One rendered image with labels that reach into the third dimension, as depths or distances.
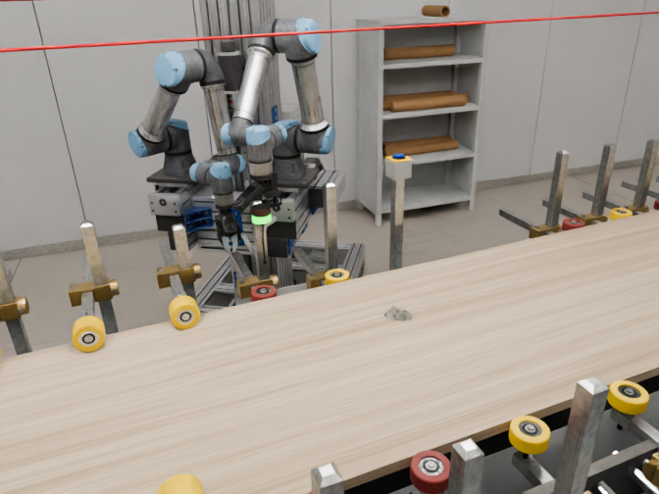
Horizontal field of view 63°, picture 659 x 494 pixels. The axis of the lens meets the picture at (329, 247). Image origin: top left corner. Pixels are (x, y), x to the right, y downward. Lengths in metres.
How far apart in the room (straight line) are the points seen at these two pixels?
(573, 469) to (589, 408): 0.14
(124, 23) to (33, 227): 1.63
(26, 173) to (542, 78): 4.32
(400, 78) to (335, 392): 3.63
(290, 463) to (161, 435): 0.29
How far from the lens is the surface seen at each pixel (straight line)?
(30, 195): 4.45
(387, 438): 1.19
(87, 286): 1.75
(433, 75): 4.78
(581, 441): 1.05
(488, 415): 1.27
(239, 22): 2.42
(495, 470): 1.38
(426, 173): 4.96
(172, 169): 2.43
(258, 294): 1.67
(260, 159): 1.75
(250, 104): 1.92
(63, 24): 4.19
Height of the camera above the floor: 1.74
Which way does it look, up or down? 25 degrees down
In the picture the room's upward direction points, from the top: 2 degrees counter-clockwise
